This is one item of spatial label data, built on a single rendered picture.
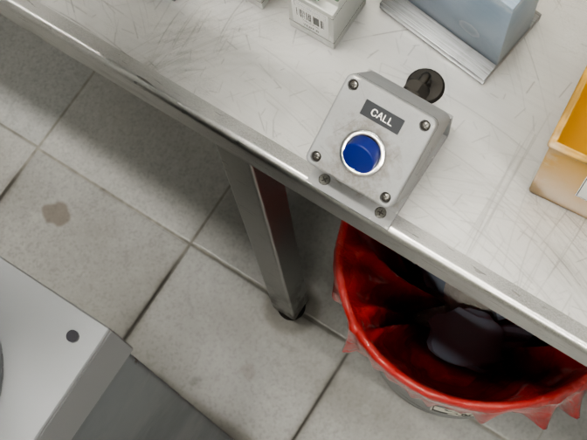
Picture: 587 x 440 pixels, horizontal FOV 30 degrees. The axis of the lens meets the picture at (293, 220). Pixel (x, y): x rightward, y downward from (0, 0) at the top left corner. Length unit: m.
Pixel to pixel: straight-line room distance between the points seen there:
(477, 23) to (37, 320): 0.37
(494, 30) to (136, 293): 1.03
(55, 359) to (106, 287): 1.01
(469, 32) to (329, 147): 0.14
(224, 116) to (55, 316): 0.21
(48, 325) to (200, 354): 0.96
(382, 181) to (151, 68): 0.21
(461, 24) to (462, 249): 0.16
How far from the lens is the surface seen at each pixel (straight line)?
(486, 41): 0.81
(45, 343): 0.72
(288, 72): 0.84
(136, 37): 0.87
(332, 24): 0.80
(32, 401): 0.72
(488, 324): 1.44
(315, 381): 1.66
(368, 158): 0.74
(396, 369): 1.21
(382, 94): 0.74
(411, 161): 0.74
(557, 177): 0.76
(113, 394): 0.83
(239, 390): 1.66
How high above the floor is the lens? 1.64
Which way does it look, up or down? 73 degrees down
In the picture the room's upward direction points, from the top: 11 degrees counter-clockwise
